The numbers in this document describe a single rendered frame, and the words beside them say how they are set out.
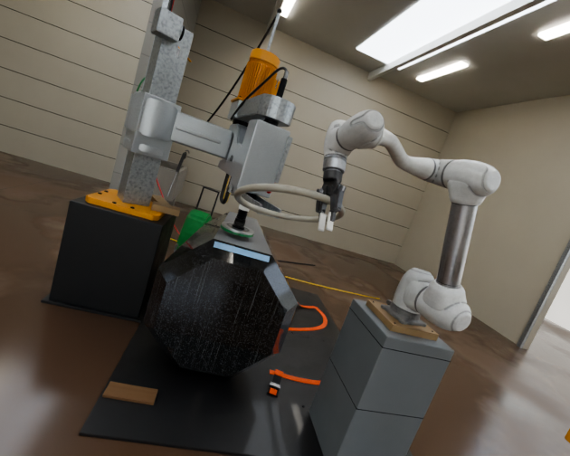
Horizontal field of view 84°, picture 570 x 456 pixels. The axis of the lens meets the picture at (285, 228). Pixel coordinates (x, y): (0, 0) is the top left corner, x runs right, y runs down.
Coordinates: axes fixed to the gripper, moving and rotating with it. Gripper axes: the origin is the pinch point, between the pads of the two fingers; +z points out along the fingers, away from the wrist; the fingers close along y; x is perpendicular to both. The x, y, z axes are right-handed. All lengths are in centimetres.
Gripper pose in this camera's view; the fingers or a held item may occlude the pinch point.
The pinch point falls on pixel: (326, 222)
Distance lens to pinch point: 122.1
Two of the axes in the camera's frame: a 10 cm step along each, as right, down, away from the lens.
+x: -7.4, -2.4, -6.3
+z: -1.6, 9.7, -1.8
